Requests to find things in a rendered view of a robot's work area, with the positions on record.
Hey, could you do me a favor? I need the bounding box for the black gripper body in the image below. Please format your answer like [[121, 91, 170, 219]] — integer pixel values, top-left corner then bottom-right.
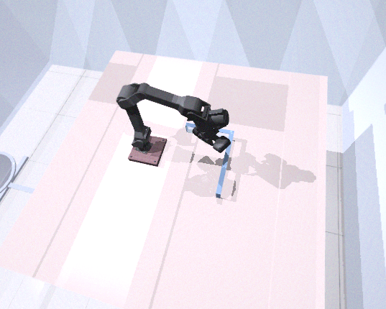
[[192, 126, 231, 153]]

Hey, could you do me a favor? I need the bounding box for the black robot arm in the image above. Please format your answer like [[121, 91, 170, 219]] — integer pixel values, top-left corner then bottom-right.
[[116, 83, 229, 154]]

